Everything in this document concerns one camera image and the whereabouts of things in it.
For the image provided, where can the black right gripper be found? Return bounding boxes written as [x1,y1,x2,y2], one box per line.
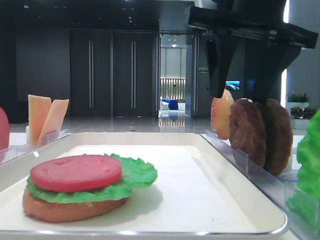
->
[188,0,319,103]

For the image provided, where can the meat patty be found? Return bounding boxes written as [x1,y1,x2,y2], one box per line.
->
[229,98,267,167]
[262,98,293,176]

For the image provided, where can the green lettuce leaf on burger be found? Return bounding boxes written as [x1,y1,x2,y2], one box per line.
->
[27,153,158,204]

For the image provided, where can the upright green lettuce leaf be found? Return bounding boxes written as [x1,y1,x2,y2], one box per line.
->
[285,114,320,232]

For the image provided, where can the red tomato slice on burger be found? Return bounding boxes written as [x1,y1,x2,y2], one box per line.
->
[30,154,123,193]

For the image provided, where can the orange cheese slice front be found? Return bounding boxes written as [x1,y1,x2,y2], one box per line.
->
[39,99,69,139]

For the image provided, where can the orange cheese slice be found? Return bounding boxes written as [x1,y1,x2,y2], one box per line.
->
[28,94,52,143]
[39,99,69,139]

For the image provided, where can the orange cheese slice rear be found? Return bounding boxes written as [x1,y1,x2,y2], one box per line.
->
[28,94,52,143]

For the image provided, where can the upright red tomato slice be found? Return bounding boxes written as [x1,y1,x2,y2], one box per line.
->
[0,108,10,150]

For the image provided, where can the potted plants planter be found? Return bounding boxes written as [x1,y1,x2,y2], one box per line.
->
[285,91,316,130]

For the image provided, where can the dark double door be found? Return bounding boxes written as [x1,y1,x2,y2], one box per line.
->
[70,29,156,117]

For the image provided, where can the clear long strip right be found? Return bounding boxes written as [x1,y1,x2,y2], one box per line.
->
[205,130,298,206]

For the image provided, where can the clear long strip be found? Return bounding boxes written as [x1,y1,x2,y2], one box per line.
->
[0,144,38,165]
[205,130,298,206]

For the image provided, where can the white metal tray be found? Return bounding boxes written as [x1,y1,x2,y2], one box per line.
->
[0,132,288,240]

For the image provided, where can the bottom bun on tray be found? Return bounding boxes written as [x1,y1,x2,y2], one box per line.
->
[22,187,128,223]

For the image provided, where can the clear long strip left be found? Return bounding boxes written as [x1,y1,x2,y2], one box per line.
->
[0,144,38,165]

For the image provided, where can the small wall screen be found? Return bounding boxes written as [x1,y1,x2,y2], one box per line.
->
[225,80,240,91]

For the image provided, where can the clear holder rail lettuce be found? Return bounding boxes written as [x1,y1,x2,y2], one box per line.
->
[284,185,320,240]

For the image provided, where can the clear holder rail cheese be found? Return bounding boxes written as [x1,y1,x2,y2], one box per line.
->
[25,125,69,148]

